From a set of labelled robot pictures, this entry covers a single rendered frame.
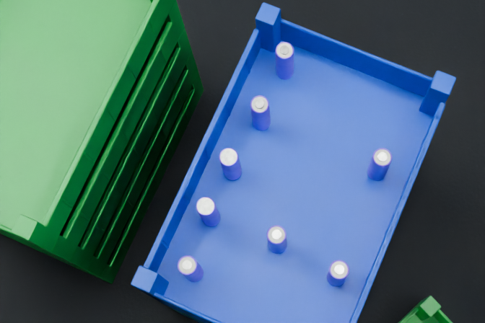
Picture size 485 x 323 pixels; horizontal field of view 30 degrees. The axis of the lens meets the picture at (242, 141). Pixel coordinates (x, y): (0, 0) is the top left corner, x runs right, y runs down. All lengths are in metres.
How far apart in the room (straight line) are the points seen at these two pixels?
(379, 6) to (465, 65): 0.15
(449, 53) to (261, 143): 0.46
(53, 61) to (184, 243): 0.24
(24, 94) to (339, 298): 0.39
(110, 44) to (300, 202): 0.26
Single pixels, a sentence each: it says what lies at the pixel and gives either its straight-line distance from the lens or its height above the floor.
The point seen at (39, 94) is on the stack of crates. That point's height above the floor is 0.32.
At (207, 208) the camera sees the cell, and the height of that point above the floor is 0.39.
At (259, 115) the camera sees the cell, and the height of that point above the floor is 0.38.
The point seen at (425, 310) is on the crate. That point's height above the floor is 0.08.
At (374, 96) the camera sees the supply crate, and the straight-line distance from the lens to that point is 0.94.
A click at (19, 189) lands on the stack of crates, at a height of 0.32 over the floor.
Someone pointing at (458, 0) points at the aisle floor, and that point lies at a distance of 1.35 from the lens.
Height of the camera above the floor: 1.22
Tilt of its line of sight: 75 degrees down
